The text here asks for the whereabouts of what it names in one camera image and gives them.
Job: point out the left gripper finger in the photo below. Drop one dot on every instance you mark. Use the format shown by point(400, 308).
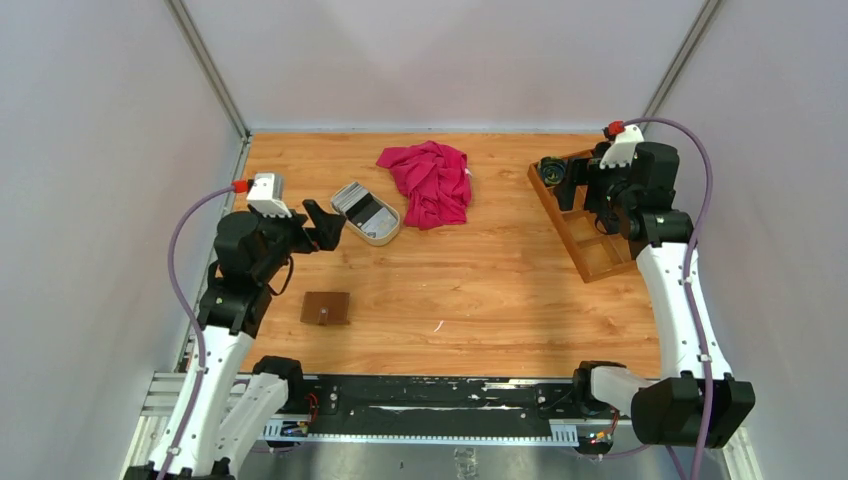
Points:
point(322, 220)
point(328, 241)

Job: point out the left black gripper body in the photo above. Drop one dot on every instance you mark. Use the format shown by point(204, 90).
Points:
point(287, 235)

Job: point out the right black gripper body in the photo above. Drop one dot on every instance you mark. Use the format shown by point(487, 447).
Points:
point(603, 182)

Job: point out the brown leather card holder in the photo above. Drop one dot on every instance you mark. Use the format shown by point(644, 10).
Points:
point(325, 308)

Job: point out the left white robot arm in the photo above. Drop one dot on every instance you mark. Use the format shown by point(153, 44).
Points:
point(209, 436)

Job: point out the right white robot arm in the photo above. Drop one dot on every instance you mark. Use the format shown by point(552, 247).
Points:
point(669, 298)

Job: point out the stack of credit cards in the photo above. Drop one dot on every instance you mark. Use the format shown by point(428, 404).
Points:
point(361, 205)

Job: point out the beige card tray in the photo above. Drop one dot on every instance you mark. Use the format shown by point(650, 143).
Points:
point(366, 215)

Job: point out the brown wooden compartment tray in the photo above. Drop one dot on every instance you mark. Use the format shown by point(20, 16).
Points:
point(596, 256)

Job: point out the crumpled pink cloth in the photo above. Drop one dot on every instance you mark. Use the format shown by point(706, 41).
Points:
point(435, 180)

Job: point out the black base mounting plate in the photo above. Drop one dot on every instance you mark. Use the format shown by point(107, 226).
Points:
point(437, 409)

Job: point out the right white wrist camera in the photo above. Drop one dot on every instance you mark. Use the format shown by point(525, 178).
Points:
point(623, 138)

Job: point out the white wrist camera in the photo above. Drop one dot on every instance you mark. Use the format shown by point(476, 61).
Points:
point(265, 196)
point(623, 138)

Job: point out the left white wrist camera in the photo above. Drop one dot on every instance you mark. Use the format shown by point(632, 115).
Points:
point(265, 196)

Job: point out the aluminium frame rail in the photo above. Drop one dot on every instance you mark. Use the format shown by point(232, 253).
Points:
point(488, 410)

